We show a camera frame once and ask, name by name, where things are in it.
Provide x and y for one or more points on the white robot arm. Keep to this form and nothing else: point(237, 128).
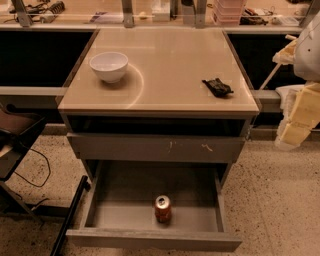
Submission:
point(307, 52)

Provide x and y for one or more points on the white object on ledge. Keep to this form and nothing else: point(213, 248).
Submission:
point(286, 95)

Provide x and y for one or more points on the dark chair at left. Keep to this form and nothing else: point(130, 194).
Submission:
point(18, 133)

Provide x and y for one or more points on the white stick with tip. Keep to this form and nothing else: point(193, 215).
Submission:
point(275, 69)

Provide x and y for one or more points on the grey drawer cabinet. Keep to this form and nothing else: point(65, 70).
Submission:
point(162, 92)

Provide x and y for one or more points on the open grey middle drawer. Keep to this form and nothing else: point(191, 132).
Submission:
point(119, 209)

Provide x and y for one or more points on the white ceramic bowl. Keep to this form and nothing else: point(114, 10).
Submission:
point(109, 67)

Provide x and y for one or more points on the black metal bar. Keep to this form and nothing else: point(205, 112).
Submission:
point(83, 185)

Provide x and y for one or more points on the black crumpled snack bag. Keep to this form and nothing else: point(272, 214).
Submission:
point(218, 88)

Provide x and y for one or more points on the closed grey top drawer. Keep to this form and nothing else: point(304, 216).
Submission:
point(198, 149)

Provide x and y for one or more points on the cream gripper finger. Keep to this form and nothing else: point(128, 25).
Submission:
point(286, 55)
point(300, 118)

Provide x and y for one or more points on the red coke can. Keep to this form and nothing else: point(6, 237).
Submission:
point(162, 208)

